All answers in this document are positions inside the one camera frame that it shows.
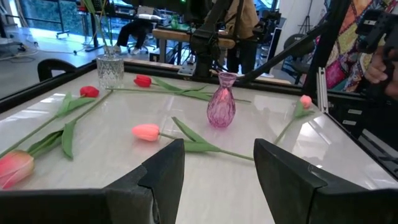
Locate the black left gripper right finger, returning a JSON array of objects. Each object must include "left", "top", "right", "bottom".
[{"left": 254, "top": 139, "right": 398, "bottom": 224}]

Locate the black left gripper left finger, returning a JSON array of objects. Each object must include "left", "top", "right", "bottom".
[{"left": 0, "top": 139, "right": 185, "bottom": 224}]

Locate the pink tulip green stem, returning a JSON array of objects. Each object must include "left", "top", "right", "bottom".
[
  {"left": 0, "top": 90, "right": 114, "bottom": 190},
  {"left": 131, "top": 116, "right": 255, "bottom": 162},
  {"left": 107, "top": 86, "right": 252, "bottom": 103}
]

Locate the purple ribbed glass vase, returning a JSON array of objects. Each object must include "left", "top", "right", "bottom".
[{"left": 206, "top": 72, "right": 238, "bottom": 128}]

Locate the clear cut glass vase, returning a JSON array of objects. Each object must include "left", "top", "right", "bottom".
[{"left": 95, "top": 54, "right": 125, "bottom": 90}]

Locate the silver aluminium bar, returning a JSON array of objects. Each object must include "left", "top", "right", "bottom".
[{"left": 316, "top": 67, "right": 330, "bottom": 113}]

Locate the black office chair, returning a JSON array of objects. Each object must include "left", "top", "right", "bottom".
[{"left": 281, "top": 33, "right": 315, "bottom": 75}]

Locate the person's hand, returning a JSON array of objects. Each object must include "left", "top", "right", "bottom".
[{"left": 363, "top": 46, "right": 398, "bottom": 100}]

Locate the person in colourful shirt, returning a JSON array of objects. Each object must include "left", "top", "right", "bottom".
[{"left": 313, "top": 0, "right": 398, "bottom": 93}]

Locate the wooden desk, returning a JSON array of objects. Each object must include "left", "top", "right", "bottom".
[{"left": 152, "top": 27, "right": 236, "bottom": 50}]

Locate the seated person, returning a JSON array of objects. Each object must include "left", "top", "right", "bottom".
[{"left": 113, "top": 18, "right": 156, "bottom": 56}]

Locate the black arched chair back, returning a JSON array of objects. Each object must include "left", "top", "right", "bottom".
[{"left": 37, "top": 58, "right": 78, "bottom": 82}]

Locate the black handheld device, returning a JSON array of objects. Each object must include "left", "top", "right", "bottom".
[{"left": 355, "top": 8, "right": 398, "bottom": 55}]

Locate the silver bracket plate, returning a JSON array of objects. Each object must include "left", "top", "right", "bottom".
[{"left": 177, "top": 61, "right": 198, "bottom": 77}]

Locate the black aluminium table frame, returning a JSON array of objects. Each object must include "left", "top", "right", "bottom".
[{"left": 0, "top": 0, "right": 398, "bottom": 181}]

